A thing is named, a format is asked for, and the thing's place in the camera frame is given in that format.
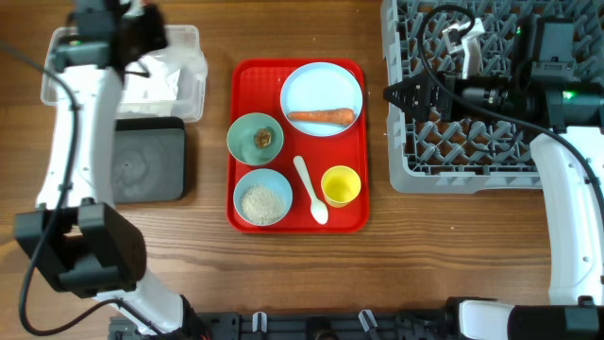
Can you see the clear plastic bin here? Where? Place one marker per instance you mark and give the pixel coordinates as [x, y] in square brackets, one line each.
[183, 41]

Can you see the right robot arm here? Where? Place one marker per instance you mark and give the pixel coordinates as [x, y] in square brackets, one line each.
[566, 117]

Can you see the brown food scrap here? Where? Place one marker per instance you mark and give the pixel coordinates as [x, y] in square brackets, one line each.
[263, 137]

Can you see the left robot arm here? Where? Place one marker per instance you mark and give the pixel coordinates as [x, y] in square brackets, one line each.
[74, 237]

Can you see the white napkin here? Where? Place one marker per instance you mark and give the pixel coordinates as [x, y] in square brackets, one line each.
[153, 78]

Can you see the green bowl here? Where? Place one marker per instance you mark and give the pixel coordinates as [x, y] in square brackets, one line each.
[240, 139]

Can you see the yellow plastic cup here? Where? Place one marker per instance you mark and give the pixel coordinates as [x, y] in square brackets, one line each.
[340, 185]

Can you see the blue bowl with rice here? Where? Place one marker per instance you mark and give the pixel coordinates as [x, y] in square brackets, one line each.
[263, 197]

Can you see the red plastic tray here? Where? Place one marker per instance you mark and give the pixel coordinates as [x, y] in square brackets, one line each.
[256, 87]

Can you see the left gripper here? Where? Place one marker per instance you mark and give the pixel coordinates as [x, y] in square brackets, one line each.
[155, 40]

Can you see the grey dishwasher rack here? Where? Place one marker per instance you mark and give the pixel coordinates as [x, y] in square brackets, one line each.
[463, 157]

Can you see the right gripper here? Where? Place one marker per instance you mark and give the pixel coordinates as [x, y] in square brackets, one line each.
[425, 88]

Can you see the light blue plate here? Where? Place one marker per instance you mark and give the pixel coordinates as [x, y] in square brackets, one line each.
[320, 86]

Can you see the white plastic spoon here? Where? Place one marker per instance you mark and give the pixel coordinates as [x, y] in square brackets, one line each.
[318, 209]

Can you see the black square bin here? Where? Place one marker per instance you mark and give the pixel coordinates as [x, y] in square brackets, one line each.
[148, 160]

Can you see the orange carrot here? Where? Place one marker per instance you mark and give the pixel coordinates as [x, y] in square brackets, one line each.
[341, 117]

